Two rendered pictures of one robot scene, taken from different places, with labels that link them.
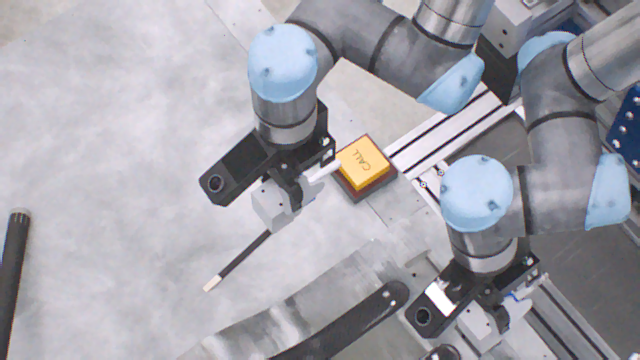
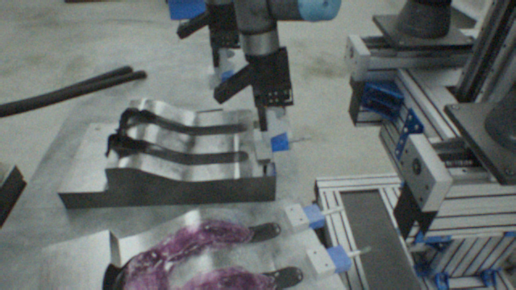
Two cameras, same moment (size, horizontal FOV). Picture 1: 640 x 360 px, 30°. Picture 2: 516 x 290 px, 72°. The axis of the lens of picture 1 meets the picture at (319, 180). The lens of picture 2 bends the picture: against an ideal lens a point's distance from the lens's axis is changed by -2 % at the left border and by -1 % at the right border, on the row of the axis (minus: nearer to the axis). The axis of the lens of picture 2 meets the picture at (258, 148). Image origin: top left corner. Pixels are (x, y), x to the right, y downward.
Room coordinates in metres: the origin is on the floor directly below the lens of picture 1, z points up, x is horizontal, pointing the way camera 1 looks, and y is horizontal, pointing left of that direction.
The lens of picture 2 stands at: (-0.03, -0.54, 1.47)
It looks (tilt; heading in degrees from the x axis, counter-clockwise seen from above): 42 degrees down; 33
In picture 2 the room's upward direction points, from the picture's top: straight up
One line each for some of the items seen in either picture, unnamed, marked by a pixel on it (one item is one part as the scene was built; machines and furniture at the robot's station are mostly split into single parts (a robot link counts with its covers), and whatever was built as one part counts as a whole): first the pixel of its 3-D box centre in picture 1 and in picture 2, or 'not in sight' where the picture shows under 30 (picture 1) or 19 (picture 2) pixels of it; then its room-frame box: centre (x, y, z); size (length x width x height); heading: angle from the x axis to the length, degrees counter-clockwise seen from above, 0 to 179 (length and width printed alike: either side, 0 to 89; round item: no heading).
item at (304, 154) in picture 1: (291, 138); (223, 24); (0.69, 0.04, 1.09); 0.09 x 0.08 x 0.12; 126
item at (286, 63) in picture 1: (284, 73); not in sight; (0.68, 0.04, 1.25); 0.09 x 0.08 x 0.11; 147
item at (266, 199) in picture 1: (301, 187); (231, 77); (0.69, 0.03, 0.93); 0.13 x 0.05 x 0.05; 127
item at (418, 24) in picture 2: not in sight; (426, 11); (1.09, -0.39, 1.09); 0.15 x 0.15 x 0.10
